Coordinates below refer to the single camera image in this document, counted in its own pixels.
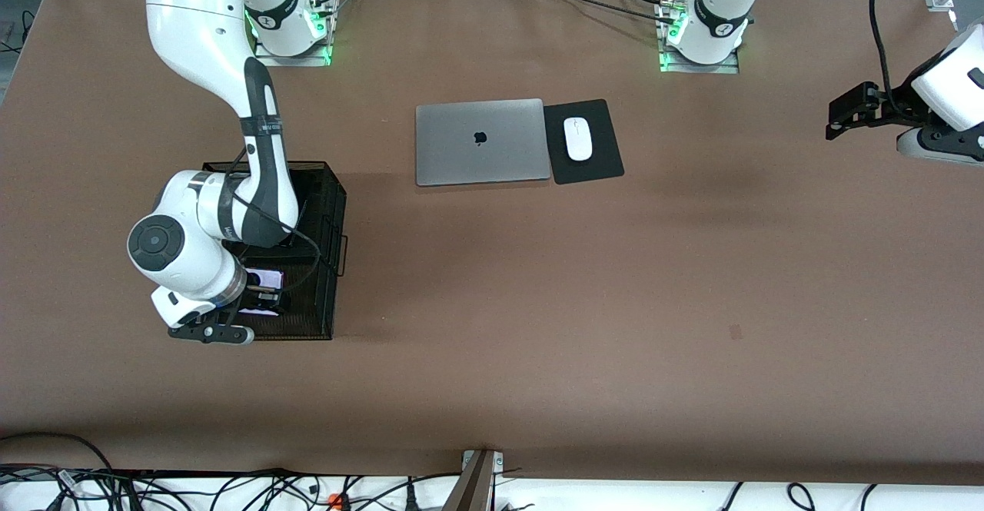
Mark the black mouse pad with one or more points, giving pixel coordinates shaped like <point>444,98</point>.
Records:
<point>600,165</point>

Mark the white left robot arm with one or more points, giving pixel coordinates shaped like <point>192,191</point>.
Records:
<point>719,4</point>

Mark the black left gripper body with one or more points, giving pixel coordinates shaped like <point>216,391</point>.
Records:
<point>896,105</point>

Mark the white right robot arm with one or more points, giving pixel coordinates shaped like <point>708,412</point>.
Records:
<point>192,4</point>

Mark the silver closed laptop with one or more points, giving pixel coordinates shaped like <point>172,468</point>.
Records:
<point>461,150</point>

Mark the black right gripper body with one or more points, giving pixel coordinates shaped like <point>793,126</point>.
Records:
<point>257,293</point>

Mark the white computer mouse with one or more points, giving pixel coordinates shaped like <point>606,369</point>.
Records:
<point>578,142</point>

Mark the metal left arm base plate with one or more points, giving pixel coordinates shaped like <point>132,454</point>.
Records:
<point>730,69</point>

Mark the aluminium camera post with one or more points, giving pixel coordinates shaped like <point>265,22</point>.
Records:
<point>477,488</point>

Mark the lavender flip phone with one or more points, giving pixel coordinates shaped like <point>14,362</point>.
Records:
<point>269,277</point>

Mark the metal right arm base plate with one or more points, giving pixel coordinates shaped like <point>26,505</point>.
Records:
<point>307,60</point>

